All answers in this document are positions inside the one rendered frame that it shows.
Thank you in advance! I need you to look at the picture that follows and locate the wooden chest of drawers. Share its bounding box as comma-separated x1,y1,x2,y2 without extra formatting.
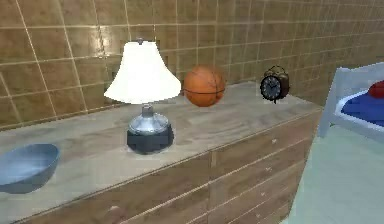
0,81,324,224

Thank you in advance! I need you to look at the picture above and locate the pale blue bed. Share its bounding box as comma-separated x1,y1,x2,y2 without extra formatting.
317,61,384,145

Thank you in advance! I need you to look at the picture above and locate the black alarm clock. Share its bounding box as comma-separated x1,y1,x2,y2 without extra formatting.
259,65,290,104

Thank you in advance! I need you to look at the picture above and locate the red pillow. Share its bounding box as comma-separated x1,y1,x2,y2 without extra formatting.
367,80,384,100

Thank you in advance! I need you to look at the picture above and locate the orange basketball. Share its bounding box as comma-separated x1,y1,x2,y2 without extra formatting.
182,64,227,108

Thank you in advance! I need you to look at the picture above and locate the blue bowl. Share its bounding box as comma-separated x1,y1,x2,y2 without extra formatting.
0,143,61,195

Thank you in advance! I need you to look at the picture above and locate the white shade table lamp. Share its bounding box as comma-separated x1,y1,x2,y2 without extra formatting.
103,37,183,156

